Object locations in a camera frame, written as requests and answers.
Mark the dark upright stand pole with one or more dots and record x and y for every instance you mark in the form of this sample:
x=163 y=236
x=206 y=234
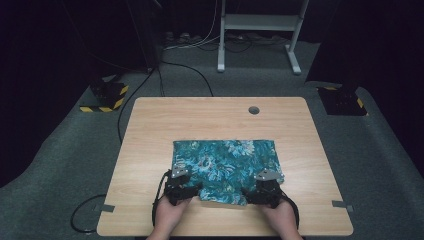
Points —
x=146 y=33

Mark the white metal stand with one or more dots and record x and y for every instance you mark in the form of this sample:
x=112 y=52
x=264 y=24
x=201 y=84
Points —
x=260 y=22

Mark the person's left hand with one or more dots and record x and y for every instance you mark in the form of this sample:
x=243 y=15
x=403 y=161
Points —
x=171 y=215

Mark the teal floral short-sleeved shirt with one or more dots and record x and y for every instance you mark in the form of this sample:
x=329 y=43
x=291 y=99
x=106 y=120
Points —
x=226 y=166

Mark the person's right hand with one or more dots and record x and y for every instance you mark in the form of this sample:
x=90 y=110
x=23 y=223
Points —
x=280 y=218

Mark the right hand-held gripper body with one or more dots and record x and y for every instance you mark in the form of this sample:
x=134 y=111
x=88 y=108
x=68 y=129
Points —
x=268 y=191

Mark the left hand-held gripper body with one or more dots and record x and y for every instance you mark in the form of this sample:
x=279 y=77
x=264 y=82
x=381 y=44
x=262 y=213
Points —
x=176 y=190

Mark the grey tape strip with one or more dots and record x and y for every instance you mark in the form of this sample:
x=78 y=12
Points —
x=340 y=204
x=107 y=208

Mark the grey round table grommet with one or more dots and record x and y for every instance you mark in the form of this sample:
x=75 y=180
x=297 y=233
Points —
x=254 y=110

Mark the dark power strip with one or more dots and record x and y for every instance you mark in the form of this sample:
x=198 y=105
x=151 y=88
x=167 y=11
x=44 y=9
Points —
x=181 y=38

